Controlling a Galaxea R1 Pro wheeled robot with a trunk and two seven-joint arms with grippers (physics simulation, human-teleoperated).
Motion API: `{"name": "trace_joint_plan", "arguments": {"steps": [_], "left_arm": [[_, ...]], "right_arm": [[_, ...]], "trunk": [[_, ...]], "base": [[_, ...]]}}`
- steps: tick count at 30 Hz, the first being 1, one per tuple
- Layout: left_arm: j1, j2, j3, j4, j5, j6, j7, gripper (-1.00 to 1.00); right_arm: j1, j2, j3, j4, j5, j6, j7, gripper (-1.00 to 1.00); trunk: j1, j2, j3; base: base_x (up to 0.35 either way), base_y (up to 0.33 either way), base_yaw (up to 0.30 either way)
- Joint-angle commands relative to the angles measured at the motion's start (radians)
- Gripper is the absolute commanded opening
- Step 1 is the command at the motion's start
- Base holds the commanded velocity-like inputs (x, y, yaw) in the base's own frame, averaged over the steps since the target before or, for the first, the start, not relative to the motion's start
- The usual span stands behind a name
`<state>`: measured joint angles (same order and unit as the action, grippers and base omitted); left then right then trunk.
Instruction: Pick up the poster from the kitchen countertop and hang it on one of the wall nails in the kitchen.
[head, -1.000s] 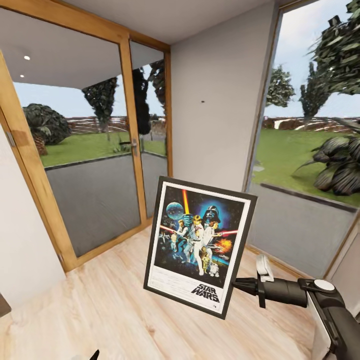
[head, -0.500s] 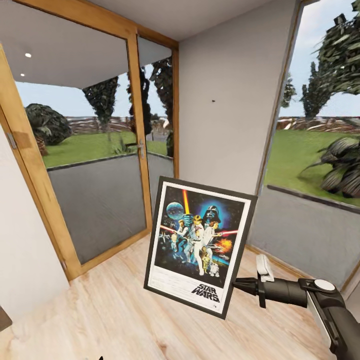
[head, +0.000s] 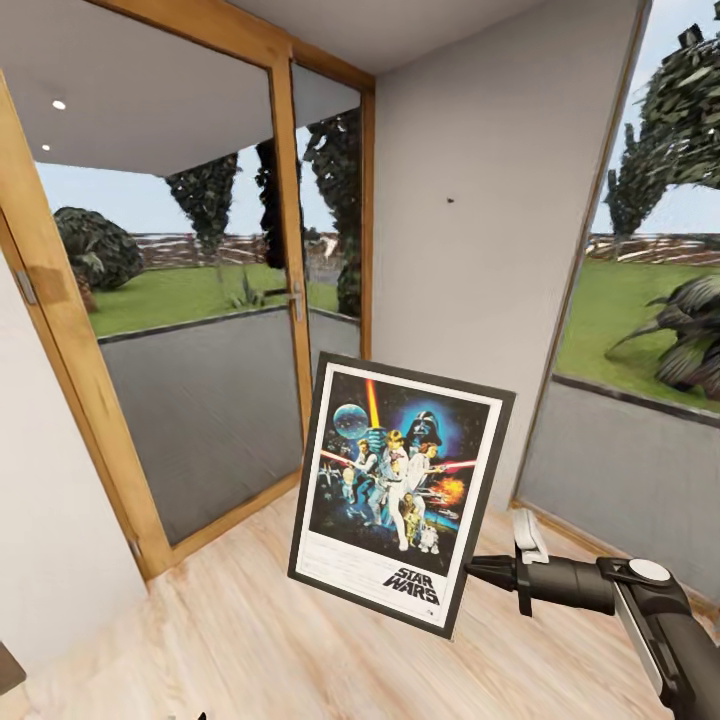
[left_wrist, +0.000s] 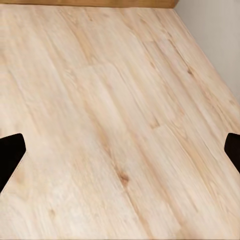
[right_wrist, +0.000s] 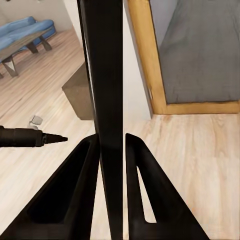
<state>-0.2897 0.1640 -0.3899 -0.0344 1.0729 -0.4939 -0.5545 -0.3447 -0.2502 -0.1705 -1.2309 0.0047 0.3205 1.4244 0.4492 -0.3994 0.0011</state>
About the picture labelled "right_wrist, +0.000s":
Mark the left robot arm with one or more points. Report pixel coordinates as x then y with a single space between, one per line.
30 136

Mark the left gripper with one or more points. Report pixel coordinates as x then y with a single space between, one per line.
29 137

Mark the cabinet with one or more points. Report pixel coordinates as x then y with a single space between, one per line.
77 91

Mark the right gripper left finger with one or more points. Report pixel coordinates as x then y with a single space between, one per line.
63 208

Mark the door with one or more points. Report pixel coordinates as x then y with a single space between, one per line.
190 54

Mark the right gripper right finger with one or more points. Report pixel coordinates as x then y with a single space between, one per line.
174 220

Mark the poster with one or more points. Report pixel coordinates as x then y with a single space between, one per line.
101 24

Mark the coffee table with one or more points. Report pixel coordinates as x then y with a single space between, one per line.
6 53

